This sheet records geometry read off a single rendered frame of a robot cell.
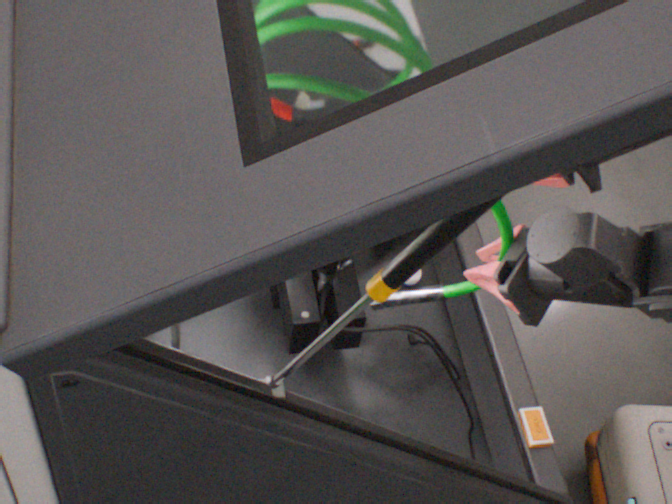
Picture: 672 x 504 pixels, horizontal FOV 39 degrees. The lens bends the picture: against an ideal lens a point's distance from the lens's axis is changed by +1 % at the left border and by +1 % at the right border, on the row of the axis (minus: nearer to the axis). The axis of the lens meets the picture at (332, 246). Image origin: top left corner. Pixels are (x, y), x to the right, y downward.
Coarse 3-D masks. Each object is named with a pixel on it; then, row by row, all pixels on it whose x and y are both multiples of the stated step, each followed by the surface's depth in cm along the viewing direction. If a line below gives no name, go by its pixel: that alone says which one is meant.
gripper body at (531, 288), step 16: (528, 256) 96; (512, 272) 95; (528, 272) 96; (544, 272) 94; (512, 288) 95; (528, 288) 96; (544, 288) 95; (560, 288) 93; (528, 304) 96; (544, 304) 98; (528, 320) 97
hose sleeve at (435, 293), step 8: (416, 288) 110; (424, 288) 109; (432, 288) 108; (440, 288) 108; (392, 296) 111; (400, 296) 110; (408, 296) 110; (416, 296) 109; (424, 296) 109; (432, 296) 108; (440, 296) 108; (384, 304) 111; (392, 304) 111; (400, 304) 111
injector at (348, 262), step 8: (352, 256) 123; (328, 264) 120; (336, 264) 120; (344, 264) 122; (352, 264) 122; (320, 272) 122; (328, 272) 121; (336, 272) 122; (320, 280) 124; (328, 280) 124; (320, 288) 126; (328, 288) 125; (320, 296) 127; (328, 296) 127; (320, 304) 128; (320, 312) 130; (320, 328) 133
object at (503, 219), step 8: (496, 208) 95; (504, 208) 95; (496, 216) 96; (504, 216) 96; (504, 224) 96; (504, 232) 97; (512, 232) 98; (504, 240) 98; (512, 240) 98; (504, 248) 99; (448, 288) 107; (456, 288) 107; (464, 288) 106; (472, 288) 106; (480, 288) 105; (448, 296) 108; (456, 296) 107
